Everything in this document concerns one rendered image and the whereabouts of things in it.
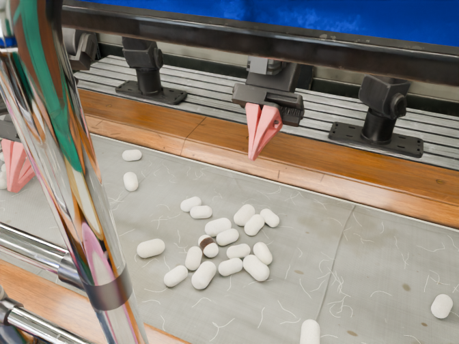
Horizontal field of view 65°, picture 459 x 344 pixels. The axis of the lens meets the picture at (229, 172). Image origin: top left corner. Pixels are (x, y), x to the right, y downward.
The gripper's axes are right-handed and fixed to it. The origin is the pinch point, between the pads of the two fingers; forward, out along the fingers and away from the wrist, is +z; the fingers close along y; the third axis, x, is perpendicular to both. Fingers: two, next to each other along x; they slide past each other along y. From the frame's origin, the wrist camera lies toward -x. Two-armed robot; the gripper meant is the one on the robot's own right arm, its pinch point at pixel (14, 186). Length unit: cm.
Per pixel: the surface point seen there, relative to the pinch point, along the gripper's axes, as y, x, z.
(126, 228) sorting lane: 19.9, 1.9, 0.5
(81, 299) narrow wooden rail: 23.6, -8.1, 8.4
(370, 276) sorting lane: 53, 5, -3
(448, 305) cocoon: 61, 3, -3
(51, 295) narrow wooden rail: 20.1, -8.7, 9.1
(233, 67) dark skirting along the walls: -49, 185, -116
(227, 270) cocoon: 36.5, -0.5, 1.0
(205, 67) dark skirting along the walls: -72, 188, -114
